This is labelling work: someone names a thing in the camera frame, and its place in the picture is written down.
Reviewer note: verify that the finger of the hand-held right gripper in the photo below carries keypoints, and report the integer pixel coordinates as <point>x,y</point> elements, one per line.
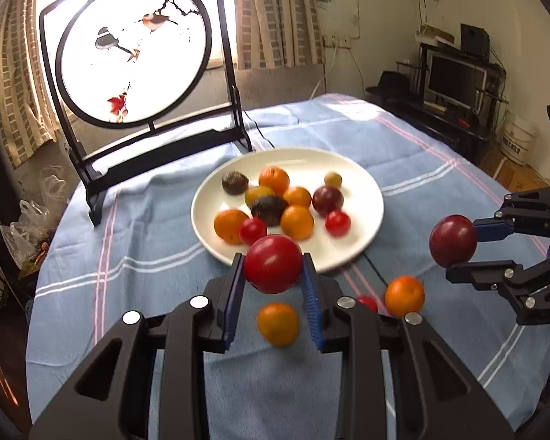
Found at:
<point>486,274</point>
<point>490,230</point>

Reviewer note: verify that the white plastic bag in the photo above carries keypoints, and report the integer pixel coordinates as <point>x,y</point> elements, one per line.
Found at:
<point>27,229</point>

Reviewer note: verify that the dark red plum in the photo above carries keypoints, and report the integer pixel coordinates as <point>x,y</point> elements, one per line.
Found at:
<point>453,240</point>
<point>327,199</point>

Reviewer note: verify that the small green yellow fruit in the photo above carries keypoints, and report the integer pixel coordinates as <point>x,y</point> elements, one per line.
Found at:
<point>258,194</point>

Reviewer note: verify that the checkered curtain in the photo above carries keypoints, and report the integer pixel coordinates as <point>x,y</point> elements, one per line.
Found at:
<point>279,18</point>
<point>23,78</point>

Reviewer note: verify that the computer monitor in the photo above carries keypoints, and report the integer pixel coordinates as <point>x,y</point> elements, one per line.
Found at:
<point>453,80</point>

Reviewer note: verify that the black hat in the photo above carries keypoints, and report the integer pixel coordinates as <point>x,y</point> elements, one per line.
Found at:
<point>394,83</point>

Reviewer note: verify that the dark brown round fruit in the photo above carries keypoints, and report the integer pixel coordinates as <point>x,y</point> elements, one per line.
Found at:
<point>269,211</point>
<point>235,182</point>

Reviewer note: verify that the white bucket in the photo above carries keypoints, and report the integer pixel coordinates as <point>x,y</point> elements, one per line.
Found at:
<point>518,140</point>

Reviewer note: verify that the white round plate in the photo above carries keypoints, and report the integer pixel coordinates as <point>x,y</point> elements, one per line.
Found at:
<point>364,211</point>

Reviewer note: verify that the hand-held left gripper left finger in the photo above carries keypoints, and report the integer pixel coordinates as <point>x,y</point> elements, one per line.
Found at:
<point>229,316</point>

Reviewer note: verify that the blue striped tablecloth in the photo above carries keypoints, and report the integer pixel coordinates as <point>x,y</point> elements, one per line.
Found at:
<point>165,247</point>

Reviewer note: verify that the wall socket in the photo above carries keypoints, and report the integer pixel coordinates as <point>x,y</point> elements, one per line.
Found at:
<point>338,41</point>

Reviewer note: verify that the bird painting table screen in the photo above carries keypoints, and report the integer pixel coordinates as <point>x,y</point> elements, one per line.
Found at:
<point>133,78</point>

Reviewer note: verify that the black speaker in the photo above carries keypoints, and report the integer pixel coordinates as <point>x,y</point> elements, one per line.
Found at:
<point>474,39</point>

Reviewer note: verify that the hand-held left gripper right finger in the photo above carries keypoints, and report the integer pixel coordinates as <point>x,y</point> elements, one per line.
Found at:
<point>312,311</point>

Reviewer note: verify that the dark desk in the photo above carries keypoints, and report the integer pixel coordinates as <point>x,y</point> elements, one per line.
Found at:
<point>440,128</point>

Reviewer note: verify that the red tomato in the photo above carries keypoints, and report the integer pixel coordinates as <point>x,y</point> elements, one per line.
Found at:
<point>272,263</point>
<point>369,302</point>
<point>338,222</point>
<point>252,231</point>

